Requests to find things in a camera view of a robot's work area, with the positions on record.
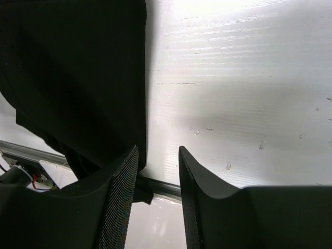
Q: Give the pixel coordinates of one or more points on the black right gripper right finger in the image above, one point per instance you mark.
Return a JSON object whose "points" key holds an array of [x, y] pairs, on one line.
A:
{"points": [[220, 215]]}

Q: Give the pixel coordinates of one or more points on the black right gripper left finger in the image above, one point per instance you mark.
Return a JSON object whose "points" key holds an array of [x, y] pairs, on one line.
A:
{"points": [[93, 212]]}

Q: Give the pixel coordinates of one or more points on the black skirt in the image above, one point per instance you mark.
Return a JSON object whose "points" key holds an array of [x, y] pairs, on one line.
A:
{"points": [[74, 71]]}

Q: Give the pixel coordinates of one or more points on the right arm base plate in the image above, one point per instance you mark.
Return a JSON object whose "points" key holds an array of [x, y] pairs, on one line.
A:
{"points": [[31, 173]]}

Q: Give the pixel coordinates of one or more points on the aluminium table edge rail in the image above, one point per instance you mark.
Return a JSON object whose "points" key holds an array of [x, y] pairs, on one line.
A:
{"points": [[159, 187]]}

